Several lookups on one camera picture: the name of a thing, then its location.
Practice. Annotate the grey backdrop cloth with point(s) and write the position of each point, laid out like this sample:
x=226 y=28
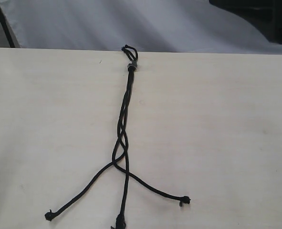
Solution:
x=148 y=25

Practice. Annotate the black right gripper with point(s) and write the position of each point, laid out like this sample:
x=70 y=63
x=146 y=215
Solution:
x=264 y=15

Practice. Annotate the clear tape piece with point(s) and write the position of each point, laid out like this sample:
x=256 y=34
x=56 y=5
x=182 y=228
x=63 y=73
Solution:
x=132 y=66

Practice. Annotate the black stand pole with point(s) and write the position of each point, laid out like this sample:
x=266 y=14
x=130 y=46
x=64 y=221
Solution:
x=6 y=30

